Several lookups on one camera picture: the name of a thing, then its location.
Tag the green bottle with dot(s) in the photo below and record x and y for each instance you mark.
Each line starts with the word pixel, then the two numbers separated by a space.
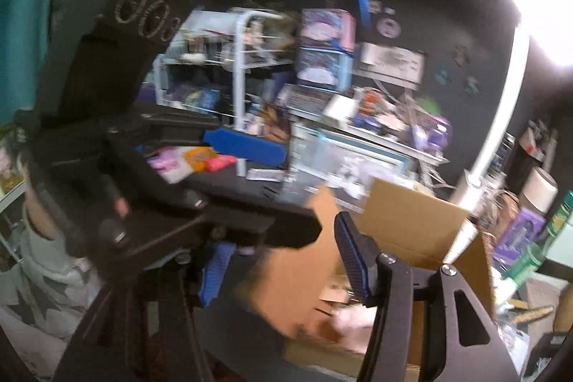
pixel 541 243

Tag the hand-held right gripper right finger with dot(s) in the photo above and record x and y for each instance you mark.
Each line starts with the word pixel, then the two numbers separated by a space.
pixel 353 256

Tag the teal curtain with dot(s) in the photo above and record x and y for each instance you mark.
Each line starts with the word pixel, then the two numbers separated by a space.
pixel 24 28

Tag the pink tissue pack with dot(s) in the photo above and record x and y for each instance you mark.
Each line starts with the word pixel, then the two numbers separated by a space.
pixel 168 165

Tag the bright desk lamp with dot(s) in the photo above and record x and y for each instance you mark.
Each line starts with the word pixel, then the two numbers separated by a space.
pixel 544 1

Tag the brown cardboard box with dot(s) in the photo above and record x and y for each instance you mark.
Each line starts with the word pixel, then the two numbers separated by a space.
pixel 412 221

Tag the pink tube packet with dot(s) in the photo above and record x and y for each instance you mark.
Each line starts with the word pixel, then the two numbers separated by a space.
pixel 220 162

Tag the blue framed storage box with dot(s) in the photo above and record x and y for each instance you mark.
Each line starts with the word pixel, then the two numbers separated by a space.
pixel 349 153

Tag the purple box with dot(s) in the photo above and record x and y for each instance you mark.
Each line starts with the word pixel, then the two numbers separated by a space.
pixel 519 236

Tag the person's left hand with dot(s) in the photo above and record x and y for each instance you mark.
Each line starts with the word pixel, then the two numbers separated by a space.
pixel 121 206

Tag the orange packet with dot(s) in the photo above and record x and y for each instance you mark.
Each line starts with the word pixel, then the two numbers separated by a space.
pixel 200 156

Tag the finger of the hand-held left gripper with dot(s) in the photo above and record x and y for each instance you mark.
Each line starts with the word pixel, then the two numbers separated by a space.
pixel 277 225
pixel 246 147

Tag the person's left forearm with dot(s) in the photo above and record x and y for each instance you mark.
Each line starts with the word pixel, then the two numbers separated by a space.
pixel 40 274

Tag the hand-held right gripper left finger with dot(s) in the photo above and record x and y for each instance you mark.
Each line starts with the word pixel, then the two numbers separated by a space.
pixel 217 274

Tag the white paper roll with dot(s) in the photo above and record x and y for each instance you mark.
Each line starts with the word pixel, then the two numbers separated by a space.
pixel 539 187

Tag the small white box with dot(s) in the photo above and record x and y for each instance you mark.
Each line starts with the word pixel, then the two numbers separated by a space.
pixel 341 107

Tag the pink and blue gift box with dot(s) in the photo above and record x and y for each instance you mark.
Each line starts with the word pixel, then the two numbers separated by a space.
pixel 327 46

